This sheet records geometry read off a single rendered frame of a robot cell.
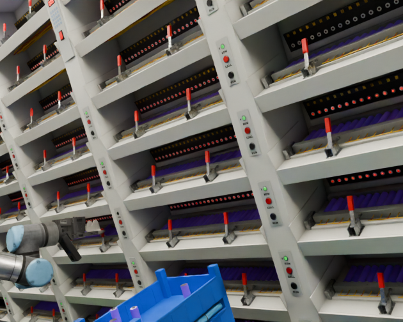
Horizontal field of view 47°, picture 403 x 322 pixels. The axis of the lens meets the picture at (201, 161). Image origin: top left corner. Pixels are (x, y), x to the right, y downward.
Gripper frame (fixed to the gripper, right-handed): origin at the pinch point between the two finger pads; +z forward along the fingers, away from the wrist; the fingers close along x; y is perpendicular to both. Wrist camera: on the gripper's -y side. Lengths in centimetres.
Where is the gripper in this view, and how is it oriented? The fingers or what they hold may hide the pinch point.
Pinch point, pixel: (101, 232)
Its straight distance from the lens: 196.8
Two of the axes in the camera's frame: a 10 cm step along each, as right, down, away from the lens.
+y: -1.3, -9.8, 1.2
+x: -6.8, 1.7, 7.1
